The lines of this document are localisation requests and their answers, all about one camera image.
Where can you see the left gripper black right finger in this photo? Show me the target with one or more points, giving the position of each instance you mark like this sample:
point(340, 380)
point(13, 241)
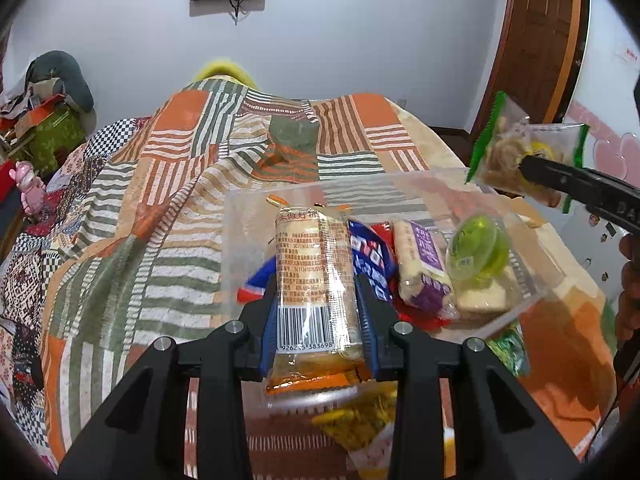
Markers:
point(499, 430)

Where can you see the purple coconut roll snack pack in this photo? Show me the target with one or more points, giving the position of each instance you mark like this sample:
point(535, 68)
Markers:
point(424, 282)

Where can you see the orange cracker pack with barcode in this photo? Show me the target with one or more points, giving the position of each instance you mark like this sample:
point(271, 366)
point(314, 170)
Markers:
point(318, 335)

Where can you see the green jelly cup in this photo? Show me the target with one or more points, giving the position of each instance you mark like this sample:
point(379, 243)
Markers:
point(478, 250)

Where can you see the green gift box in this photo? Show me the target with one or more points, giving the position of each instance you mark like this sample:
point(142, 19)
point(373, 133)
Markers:
point(53, 140)

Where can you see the green edged clear snack bag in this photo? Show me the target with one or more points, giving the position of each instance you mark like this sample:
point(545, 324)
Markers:
point(509, 137)

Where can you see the blue red snack packet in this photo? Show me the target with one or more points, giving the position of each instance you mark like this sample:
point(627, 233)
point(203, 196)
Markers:
point(372, 254)

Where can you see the patchwork striped quilt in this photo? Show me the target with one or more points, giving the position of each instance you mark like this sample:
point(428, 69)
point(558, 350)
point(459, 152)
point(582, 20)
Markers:
point(134, 248)

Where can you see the dark green cushion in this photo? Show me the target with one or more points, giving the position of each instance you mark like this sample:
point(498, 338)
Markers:
point(63, 67)

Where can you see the clear plastic storage bin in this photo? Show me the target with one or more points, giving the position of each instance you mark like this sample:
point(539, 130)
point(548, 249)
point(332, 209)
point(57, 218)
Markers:
point(250, 219)

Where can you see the pink plush toy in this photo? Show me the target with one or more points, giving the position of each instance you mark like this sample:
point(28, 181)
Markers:
point(31, 187)

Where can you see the beige square cake block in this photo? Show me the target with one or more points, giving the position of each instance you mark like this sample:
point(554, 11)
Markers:
point(486, 295)

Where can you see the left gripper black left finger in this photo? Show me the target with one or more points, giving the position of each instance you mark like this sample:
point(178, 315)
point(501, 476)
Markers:
point(138, 431)

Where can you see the yellow white snack packet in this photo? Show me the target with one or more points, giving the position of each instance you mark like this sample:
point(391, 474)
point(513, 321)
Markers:
point(356, 425)

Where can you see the yellow pillow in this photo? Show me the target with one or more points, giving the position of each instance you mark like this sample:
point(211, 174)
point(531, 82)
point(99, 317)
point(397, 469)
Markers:
point(226, 68)

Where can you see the brown wooden door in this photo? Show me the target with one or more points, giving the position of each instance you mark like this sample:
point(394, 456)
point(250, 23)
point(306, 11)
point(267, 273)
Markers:
point(538, 58)

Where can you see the green peas snack bag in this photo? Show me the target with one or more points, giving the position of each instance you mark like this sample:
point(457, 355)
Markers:
point(509, 347)

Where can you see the person right hand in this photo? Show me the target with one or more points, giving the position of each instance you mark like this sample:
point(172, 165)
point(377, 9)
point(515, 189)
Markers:
point(627, 318)

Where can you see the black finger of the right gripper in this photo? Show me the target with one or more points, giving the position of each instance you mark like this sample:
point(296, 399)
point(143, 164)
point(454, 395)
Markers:
point(575, 182)

